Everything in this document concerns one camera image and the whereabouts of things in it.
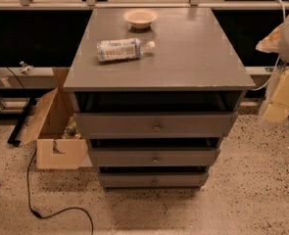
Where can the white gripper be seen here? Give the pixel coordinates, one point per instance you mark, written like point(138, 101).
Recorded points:
point(276, 108)

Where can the grey bottom drawer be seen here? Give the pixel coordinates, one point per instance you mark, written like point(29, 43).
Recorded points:
point(153, 180)

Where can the grey drawer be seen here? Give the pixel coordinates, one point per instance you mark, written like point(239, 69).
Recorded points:
point(153, 180)
point(116, 157)
point(154, 125)

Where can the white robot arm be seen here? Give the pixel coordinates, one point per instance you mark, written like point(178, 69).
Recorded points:
point(282, 62)

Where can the grey drawer cabinet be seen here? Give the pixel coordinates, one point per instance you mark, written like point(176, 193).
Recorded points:
point(192, 69)

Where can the grey middle drawer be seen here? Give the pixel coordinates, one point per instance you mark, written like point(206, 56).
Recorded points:
point(116, 157)

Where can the grey top drawer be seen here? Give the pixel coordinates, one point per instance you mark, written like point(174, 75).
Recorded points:
point(154, 125)

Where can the open cardboard box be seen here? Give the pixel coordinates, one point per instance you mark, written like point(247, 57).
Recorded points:
point(45, 128)

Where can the beige bowl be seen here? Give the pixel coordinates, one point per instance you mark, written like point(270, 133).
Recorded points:
point(140, 18)

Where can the clear plastic water bottle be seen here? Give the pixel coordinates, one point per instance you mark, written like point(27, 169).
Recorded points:
point(123, 49)

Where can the trash inside box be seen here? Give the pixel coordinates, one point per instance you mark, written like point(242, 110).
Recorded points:
point(71, 131)

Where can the small crumpled plastic item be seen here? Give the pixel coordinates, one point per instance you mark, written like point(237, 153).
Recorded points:
point(25, 68)

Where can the black bar on floor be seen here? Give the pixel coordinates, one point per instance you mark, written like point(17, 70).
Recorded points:
point(13, 137)

